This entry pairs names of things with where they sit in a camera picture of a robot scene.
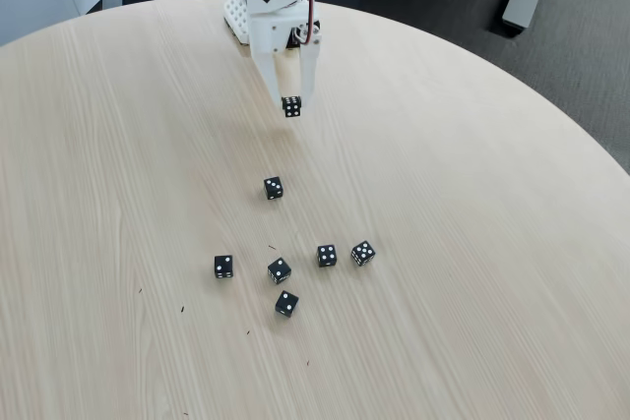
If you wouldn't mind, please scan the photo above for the black die showing two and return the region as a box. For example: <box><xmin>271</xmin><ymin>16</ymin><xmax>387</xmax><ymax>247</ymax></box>
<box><xmin>213</xmin><ymin>255</ymin><xmax>235</xmax><ymax>280</ymax></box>
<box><xmin>267</xmin><ymin>257</ymin><xmax>292</xmax><ymax>286</ymax></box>

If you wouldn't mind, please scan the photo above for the black die showing three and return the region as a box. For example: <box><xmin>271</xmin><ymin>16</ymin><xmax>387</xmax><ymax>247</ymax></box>
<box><xmin>263</xmin><ymin>175</ymin><xmax>284</xmax><ymax>202</ymax></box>

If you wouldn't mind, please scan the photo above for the black die showing six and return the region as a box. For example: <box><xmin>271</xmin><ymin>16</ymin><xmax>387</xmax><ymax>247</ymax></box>
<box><xmin>281</xmin><ymin>94</ymin><xmax>303</xmax><ymax>119</ymax></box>

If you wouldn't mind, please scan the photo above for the black die showing five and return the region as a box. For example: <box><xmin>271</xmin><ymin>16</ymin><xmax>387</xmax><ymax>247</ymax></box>
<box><xmin>349</xmin><ymin>240</ymin><xmax>377</xmax><ymax>268</ymax></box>

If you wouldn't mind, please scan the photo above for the black die showing one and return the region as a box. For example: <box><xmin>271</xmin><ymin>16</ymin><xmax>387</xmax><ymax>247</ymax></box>
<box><xmin>274</xmin><ymin>289</ymin><xmax>300</xmax><ymax>320</ymax></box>

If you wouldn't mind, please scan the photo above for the black die showing four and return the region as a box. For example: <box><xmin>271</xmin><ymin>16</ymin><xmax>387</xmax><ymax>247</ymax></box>
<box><xmin>315</xmin><ymin>244</ymin><xmax>339</xmax><ymax>270</ymax></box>

